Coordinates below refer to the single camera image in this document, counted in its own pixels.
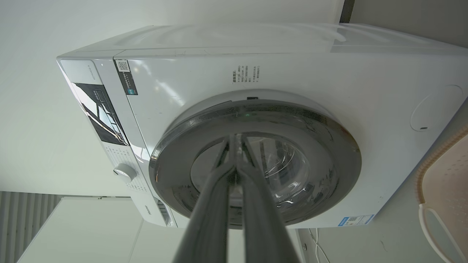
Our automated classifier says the silver washing machine dial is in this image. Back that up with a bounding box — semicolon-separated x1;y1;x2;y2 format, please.
113;163;137;183

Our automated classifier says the beige plastic laundry basket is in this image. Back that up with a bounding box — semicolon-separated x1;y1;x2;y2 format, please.
415;126;468;263

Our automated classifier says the white cabinet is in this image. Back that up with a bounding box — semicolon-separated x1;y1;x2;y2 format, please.
16;197;306;263

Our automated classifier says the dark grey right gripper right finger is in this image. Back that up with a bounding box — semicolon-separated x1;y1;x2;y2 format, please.
235;134;301;263

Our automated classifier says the round grey washing machine door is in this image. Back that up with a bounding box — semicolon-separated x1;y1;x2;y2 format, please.
149;89;362;227

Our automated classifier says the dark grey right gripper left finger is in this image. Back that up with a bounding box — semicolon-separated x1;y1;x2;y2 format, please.
172;134;236;263

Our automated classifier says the white power cable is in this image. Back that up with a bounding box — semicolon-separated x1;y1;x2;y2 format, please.
308;228;331;263

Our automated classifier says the white front-load washing machine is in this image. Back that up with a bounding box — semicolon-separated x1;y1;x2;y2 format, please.
57;23;468;230

